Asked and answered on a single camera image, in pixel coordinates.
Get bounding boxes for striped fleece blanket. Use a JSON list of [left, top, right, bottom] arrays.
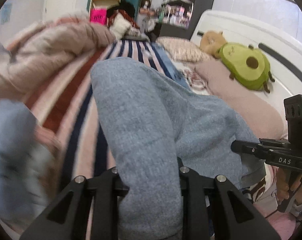
[[23, 39, 212, 240]]

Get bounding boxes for grey-blue sweatpants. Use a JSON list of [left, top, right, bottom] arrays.
[[91, 57, 265, 239]]

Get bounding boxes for pink beige duvet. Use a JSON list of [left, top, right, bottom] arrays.
[[0, 11, 115, 100]]

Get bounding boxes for floral patterned pillow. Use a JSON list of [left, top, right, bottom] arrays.
[[156, 36, 213, 63]]

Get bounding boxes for white padded headboard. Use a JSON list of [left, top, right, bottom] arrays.
[[189, 10, 302, 120]]

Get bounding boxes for dark bookshelf with items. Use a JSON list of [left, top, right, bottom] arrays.
[[138, 0, 219, 40]]

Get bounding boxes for dusty pink pillow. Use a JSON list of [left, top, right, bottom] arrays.
[[192, 60, 288, 140]]

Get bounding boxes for small white box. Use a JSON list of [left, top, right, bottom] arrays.
[[143, 50, 152, 58]]

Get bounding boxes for person's right hand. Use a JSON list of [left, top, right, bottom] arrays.
[[276, 168, 302, 205]]

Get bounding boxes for clothes pile on rack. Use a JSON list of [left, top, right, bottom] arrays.
[[89, 0, 142, 40]]

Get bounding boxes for blue wall poster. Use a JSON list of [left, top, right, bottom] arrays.
[[1, 3, 12, 25]]

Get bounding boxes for tan plush toy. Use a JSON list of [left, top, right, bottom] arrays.
[[200, 31, 227, 59]]

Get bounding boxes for green avocado plush toy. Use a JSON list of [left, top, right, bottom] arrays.
[[217, 42, 275, 93]]

